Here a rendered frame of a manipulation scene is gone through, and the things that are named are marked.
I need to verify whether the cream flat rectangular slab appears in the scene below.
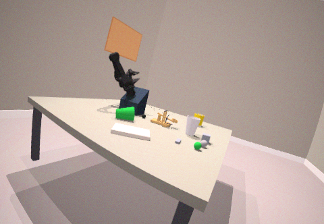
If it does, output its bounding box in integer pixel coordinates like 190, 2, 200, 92
111, 123, 150, 140

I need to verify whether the green cup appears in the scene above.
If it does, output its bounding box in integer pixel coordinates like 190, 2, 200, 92
116, 107, 134, 121

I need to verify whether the green ball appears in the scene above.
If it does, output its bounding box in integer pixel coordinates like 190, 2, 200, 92
194, 142, 201, 150

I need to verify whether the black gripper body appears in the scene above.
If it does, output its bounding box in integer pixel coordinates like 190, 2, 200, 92
128, 69, 134, 83

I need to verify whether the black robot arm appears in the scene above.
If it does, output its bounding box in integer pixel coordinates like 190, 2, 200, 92
109, 52, 135, 96

